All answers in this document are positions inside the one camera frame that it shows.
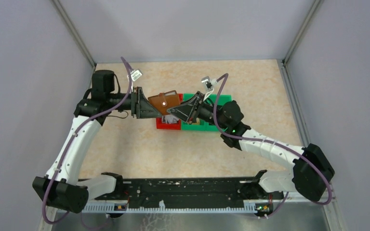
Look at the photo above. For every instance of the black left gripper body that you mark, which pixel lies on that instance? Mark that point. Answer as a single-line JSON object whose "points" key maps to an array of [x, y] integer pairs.
{"points": [[135, 107]]}

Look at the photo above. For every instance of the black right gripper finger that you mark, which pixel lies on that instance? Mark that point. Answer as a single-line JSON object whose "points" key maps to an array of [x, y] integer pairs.
{"points": [[184, 113], [188, 105]]}

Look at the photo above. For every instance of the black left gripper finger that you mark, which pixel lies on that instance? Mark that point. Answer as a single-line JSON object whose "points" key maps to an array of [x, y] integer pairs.
{"points": [[142, 100], [150, 112]]}

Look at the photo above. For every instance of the red plastic bin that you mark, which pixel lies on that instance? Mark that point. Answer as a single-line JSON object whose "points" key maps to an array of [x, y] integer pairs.
{"points": [[160, 125]]}

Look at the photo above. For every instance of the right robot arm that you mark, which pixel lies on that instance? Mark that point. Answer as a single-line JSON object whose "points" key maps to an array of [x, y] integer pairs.
{"points": [[308, 171]]}

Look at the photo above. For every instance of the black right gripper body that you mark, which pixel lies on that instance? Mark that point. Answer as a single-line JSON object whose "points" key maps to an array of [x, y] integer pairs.
{"points": [[198, 104]]}

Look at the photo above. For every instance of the aluminium frame rail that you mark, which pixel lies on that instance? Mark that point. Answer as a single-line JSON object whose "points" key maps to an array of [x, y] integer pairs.
{"points": [[165, 195]]}

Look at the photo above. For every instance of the brown leather card holder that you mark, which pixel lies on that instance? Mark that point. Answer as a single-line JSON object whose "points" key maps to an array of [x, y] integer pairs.
{"points": [[163, 101]]}

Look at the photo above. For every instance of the green bin with gold cards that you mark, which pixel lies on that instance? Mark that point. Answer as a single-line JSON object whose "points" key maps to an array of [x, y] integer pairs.
{"points": [[199, 125]]}

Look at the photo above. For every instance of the silver VIP card pile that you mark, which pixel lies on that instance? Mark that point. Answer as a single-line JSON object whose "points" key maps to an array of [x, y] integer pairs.
{"points": [[169, 119]]}

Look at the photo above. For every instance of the green bin with black cards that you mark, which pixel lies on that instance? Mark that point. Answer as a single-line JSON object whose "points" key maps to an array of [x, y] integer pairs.
{"points": [[211, 100]]}

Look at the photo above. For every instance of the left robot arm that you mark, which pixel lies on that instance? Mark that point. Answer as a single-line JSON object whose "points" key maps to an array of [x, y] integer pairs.
{"points": [[76, 143]]}

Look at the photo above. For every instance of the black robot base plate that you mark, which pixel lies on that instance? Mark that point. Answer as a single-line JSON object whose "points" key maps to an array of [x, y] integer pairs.
{"points": [[190, 193]]}

